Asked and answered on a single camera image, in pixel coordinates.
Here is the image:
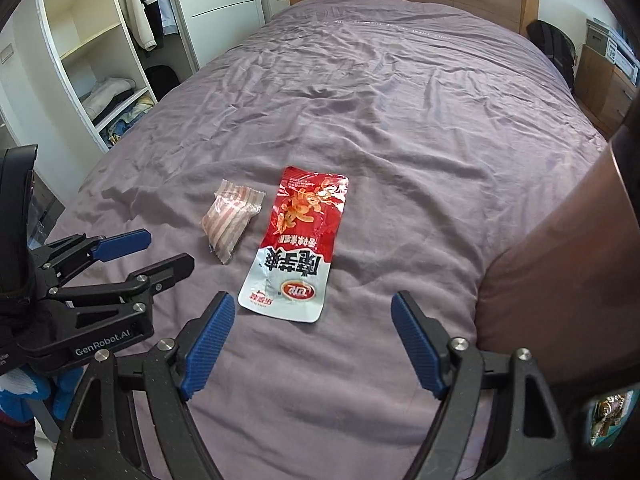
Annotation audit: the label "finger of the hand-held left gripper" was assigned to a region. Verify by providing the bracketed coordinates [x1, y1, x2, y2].
[29, 227, 153, 274]
[49, 252, 197, 307]

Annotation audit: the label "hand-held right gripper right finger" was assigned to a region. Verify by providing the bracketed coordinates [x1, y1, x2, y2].
[391, 291, 576, 480]

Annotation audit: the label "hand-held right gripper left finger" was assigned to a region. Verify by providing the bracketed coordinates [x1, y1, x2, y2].
[50, 290, 237, 480]

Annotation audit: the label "pink striped snack packet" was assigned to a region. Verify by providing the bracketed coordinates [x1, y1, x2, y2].
[201, 178, 265, 265]

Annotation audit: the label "red and white snack packet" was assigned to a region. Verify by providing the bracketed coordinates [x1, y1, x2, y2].
[237, 166, 351, 323]

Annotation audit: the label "folded clothes pile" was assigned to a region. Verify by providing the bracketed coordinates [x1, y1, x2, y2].
[80, 77, 156, 148]

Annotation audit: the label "black bag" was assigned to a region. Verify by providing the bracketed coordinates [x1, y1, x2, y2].
[145, 65, 181, 101]

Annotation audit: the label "colourful snack packets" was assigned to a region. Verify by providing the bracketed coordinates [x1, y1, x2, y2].
[582, 392, 628, 448]

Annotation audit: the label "bed with purple sheet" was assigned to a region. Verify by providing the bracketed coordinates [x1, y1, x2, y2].
[35, 0, 613, 480]

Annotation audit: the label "cream hanging jacket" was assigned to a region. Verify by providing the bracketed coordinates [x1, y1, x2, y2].
[107, 0, 158, 51]

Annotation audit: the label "white wardrobe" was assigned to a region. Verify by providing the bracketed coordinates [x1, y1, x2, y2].
[0, 0, 266, 153]

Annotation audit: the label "wooden nightstand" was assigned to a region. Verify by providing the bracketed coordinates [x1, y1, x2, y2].
[572, 42, 640, 136]

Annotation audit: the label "black backpack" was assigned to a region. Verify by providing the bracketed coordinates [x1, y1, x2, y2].
[526, 20, 576, 91]

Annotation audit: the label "white storage box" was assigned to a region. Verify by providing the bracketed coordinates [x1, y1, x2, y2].
[586, 19, 638, 78]

